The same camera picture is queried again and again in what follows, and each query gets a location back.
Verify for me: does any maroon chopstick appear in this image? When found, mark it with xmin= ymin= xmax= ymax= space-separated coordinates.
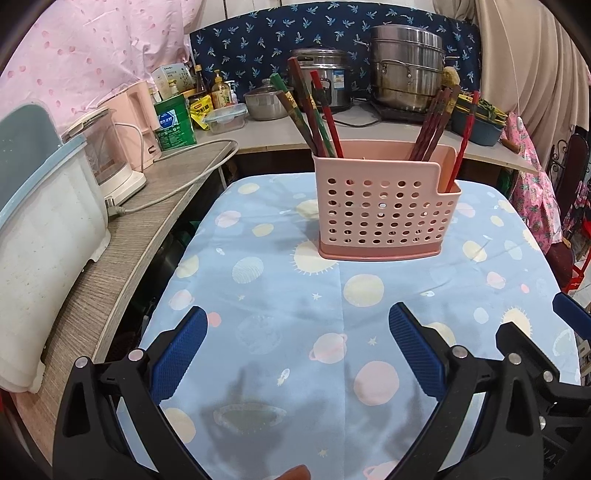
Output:
xmin=410 ymin=87 xmax=452 ymax=161

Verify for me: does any red chopstick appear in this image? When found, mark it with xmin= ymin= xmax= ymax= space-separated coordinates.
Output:
xmin=446 ymin=90 xmax=481 ymax=193
xmin=311 ymin=70 xmax=344 ymax=158

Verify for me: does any green chopstick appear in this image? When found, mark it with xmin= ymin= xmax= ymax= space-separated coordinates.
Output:
xmin=270 ymin=73 xmax=324 ymax=154

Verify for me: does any dark brown chopstick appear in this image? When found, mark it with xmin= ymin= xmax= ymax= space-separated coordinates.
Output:
xmin=287 ymin=56 xmax=327 ymax=157

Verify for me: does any person's left hand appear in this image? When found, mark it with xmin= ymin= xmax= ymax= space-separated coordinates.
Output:
xmin=274 ymin=465 xmax=311 ymax=480

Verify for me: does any blue planet-print tablecloth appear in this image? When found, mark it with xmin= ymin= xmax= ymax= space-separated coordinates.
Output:
xmin=141 ymin=173 xmax=580 ymax=479

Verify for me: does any pink floral fabric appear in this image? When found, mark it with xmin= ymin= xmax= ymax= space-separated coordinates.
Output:
xmin=502 ymin=112 xmax=562 ymax=254

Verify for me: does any pink perforated utensil holder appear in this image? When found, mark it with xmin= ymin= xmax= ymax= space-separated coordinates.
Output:
xmin=314 ymin=139 xmax=462 ymax=261

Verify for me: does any white and blue plastic bin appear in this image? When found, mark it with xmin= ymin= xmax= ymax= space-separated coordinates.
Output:
xmin=1 ymin=103 xmax=110 ymax=393

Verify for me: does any blue bowl with vegetables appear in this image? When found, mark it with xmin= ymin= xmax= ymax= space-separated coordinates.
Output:
xmin=451 ymin=93 xmax=508 ymax=147

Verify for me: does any red chopstick in holder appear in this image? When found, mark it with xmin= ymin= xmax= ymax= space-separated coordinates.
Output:
xmin=446 ymin=90 xmax=481 ymax=193

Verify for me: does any green cylindrical canister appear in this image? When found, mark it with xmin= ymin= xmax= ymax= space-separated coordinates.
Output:
xmin=153 ymin=94 xmax=197 ymax=151

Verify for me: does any white blender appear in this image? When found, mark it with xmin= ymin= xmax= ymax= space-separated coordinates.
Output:
xmin=61 ymin=107 xmax=147 ymax=206

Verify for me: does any black induction cooktop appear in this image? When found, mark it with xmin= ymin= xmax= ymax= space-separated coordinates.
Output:
xmin=370 ymin=100 xmax=427 ymax=125

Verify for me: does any clear food storage container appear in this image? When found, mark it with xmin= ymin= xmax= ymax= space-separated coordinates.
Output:
xmin=204 ymin=103 xmax=249 ymax=134

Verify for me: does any yellow snack bag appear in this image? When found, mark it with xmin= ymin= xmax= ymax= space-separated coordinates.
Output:
xmin=188 ymin=94 xmax=214 ymax=131

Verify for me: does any pink electric kettle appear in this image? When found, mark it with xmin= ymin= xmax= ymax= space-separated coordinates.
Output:
xmin=101 ymin=81 xmax=161 ymax=171

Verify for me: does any beige hanging cloth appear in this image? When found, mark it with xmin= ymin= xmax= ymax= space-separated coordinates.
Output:
xmin=434 ymin=0 xmax=590 ymax=165

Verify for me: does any small pot with glass lid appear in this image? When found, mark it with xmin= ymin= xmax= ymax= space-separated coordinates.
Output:
xmin=243 ymin=78 xmax=287 ymax=121

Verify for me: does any yellow oil bottle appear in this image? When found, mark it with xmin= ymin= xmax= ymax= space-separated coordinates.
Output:
xmin=211 ymin=70 xmax=232 ymax=109

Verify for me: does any large stainless steamer pot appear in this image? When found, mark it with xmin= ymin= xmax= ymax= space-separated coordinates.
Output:
xmin=370 ymin=24 xmax=445 ymax=112

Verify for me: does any silver rice cooker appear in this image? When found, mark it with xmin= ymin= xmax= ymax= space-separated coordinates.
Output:
xmin=291 ymin=48 xmax=352 ymax=112

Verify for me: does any navy leaf-print cloth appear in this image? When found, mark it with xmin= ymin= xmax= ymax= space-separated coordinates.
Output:
xmin=190 ymin=2 xmax=481 ymax=97

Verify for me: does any pink floral curtain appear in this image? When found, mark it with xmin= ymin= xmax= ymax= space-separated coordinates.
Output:
xmin=1 ymin=0 xmax=201 ymax=129

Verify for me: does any black power cable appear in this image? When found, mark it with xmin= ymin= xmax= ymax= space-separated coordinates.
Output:
xmin=331 ymin=103 xmax=385 ymax=129

